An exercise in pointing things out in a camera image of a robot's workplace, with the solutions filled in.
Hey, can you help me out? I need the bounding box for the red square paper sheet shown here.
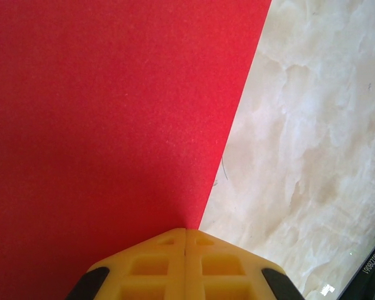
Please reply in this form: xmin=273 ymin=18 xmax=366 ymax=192
xmin=0 ymin=0 xmax=274 ymax=300

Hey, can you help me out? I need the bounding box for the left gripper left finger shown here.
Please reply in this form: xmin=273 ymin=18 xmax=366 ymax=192
xmin=67 ymin=227 xmax=187 ymax=300

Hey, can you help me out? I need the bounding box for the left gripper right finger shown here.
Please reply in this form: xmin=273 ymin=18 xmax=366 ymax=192
xmin=184 ymin=229 xmax=304 ymax=300

